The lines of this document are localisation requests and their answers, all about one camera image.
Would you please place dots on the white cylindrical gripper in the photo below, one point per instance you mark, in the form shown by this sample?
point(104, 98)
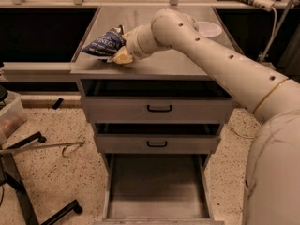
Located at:
point(133, 44)

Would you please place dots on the blue chip bag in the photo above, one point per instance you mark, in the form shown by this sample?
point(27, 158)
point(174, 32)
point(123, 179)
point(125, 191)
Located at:
point(107, 45)

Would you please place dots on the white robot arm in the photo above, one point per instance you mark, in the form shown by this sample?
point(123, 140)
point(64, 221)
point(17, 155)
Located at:
point(272, 183)

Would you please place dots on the top grey drawer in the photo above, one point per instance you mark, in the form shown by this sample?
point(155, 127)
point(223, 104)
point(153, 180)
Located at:
point(157, 101)

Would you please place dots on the grey drawer cabinet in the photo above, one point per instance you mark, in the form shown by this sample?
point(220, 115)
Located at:
point(170, 65)

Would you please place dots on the middle grey drawer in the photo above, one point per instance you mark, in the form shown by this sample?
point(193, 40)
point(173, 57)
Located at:
point(157, 138)

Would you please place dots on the bottom grey open drawer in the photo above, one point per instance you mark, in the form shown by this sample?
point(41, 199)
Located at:
point(157, 190)

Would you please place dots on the white ceramic bowl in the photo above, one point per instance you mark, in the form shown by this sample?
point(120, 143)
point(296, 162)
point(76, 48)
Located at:
point(209, 29)

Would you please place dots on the small black floor object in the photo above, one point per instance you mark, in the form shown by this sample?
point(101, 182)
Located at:
point(57, 103)

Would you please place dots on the metal hook rod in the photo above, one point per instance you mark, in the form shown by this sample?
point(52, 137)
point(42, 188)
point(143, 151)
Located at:
point(47, 146)

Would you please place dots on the clear plastic storage bin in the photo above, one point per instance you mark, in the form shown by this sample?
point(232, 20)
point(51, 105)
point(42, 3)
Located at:
point(12, 115)

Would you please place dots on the dark grey side cabinet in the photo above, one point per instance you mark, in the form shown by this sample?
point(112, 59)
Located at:
point(289, 63)

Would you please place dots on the black rolling stand base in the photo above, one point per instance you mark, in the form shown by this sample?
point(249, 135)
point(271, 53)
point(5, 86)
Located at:
point(9, 174)

